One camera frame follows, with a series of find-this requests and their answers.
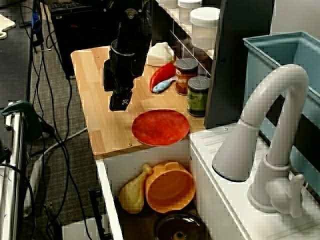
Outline white toy kitchen body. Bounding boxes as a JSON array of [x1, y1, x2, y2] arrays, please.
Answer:
[[61, 122, 320, 240]]

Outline wooden countertop board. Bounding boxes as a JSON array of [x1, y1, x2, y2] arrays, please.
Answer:
[[70, 41, 213, 161]]

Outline dark grey upright panel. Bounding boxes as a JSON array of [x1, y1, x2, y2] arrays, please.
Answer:
[[203, 0, 275, 130]]

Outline white cable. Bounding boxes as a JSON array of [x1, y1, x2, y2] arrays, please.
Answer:
[[41, 126, 88, 157]]

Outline black keyboard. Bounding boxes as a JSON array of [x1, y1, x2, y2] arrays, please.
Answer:
[[48, 1, 96, 13]]

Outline grey toy faucet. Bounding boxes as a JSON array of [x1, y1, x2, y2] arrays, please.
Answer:
[[211, 63, 310, 218]]

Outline black computer tower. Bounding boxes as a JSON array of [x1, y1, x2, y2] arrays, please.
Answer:
[[48, 2, 126, 80]]

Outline white power strip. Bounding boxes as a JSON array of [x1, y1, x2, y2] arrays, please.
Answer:
[[23, 153, 45, 217]]

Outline red bowl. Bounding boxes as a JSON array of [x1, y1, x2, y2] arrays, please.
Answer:
[[149, 62, 177, 91]]

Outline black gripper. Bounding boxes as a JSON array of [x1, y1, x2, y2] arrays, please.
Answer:
[[102, 51, 138, 113]]

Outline medium white lidded jar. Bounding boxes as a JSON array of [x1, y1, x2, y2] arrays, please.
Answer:
[[177, 0, 203, 18]]

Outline green peas can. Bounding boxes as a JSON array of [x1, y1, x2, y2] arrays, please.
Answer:
[[186, 76, 211, 118]]

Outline large white lidded jar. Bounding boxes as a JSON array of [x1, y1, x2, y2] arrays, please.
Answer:
[[189, 6, 221, 50]]

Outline cream shelf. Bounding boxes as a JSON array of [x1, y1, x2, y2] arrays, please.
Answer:
[[154, 0, 216, 61]]

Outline green clamp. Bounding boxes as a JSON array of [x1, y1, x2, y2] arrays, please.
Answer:
[[1, 99, 44, 141]]

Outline white cutting board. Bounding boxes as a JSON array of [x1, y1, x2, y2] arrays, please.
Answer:
[[0, 13, 16, 41]]

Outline blue plastic bin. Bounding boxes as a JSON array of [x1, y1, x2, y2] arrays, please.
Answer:
[[242, 31, 320, 198]]

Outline blue cable connector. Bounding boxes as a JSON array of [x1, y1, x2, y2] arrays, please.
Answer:
[[31, 12, 42, 35]]

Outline orange toy bowl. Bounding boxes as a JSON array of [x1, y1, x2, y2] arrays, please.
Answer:
[[144, 161, 197, 214]]

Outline red round plate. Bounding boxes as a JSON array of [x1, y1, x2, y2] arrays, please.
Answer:
[[131, 109, 190, 147]]

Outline black oven handle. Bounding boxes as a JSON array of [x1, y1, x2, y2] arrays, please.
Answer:
[[87, 187, 106, 240]]

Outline black tiled backsplash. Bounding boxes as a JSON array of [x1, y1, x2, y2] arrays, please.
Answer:
[[149, 0, 213, 78]]

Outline black cable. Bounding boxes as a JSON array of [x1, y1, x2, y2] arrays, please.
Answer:
[[41, 0, 93, 240], [0, 162, 37, 240], [18, 0, 71, 176]]

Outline metal frame rail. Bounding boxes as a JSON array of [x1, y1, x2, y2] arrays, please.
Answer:
[[0, 102, 26, 240]]

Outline black pot lid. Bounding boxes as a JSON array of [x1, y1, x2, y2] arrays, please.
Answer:
[[153, 211, 208, 240]]

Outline red beans can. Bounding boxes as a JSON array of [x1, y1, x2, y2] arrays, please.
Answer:
[[174, 58, 199, 96]]

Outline yellow toy chicken drumstick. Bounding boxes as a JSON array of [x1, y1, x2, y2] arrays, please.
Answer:
[[118, 163, 153, 215]]

